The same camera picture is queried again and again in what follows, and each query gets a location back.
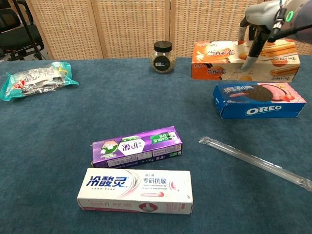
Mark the black office chair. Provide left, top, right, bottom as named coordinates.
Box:
left=0, top=0, right=46, bottom=61

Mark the black tripod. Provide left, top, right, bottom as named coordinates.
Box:
left=12, top=0, right=44, bottom=60

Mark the orange biscuit box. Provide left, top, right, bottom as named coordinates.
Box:
left=191, top=40, right=301, bottom=83

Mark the teal silver snack packet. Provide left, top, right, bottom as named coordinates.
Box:
left=0, top=61, right=79, bottom=102

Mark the wicker folding screen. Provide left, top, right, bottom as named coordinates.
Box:
left=25, top=0, right=312, bottom=59

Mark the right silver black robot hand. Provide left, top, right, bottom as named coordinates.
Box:
left=238, top=0, right=290, bottom=71

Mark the glass jar with black lid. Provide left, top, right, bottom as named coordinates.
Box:
left=149, top=41, right=176, bottom=74

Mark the white pink toothpaste box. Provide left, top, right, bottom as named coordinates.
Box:
left=77, top=167, right=194, bottom=215

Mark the blue pink Oreo box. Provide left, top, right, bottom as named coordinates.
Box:
left=213, top=82, right=307, bottom=119

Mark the purple toothpaste box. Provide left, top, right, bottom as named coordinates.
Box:
left=90, top=126, right=183, bottom=169

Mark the clear wrapped straw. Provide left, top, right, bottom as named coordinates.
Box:
left=198, top=136, right=312, bottom=192

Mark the blue table mat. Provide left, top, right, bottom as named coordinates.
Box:
left=0, top=55, right=312, bottom=234

